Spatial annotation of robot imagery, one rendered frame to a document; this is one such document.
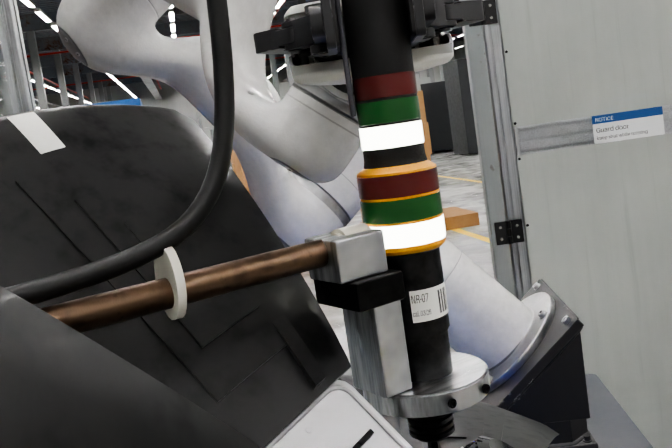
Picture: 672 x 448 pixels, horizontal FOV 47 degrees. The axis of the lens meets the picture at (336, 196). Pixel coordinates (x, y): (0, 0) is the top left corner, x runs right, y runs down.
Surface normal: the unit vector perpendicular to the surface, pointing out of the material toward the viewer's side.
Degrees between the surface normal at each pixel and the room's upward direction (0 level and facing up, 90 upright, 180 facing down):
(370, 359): 90
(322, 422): 53
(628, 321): 90
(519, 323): 67
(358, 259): 90
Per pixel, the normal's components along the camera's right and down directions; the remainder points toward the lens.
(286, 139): -0.38, 0.07
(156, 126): 0.42, -0.78
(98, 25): 0.33, 0.15
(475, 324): -0.08, 0.13
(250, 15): 0.76, 0.16
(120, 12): 0.53, 0.18
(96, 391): 0.83, -0.40
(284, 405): 0.26, -0.58
